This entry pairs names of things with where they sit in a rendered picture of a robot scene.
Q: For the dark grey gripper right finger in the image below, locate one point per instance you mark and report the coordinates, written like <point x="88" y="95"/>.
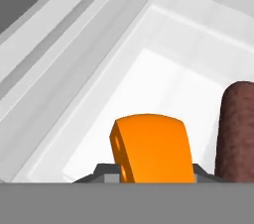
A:
<point x="201" y="174"/>

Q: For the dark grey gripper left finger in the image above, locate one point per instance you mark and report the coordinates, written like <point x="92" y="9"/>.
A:
<point x="105" y="170"/>

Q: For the brown sausage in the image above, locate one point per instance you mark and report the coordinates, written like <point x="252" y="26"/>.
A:
<point x="235" y="132"/>

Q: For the white fridge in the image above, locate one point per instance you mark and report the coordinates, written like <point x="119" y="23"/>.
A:
<point x="132" y="53"/>

